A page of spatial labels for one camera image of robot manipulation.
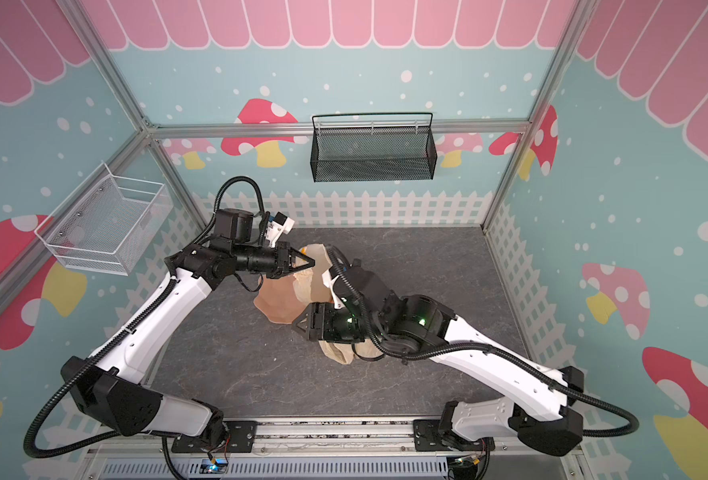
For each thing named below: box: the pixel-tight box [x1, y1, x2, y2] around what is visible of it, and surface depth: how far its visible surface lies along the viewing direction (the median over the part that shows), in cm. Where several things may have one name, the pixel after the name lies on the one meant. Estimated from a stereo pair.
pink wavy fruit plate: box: [254, 276, 307, 324], surface depth 94 cm
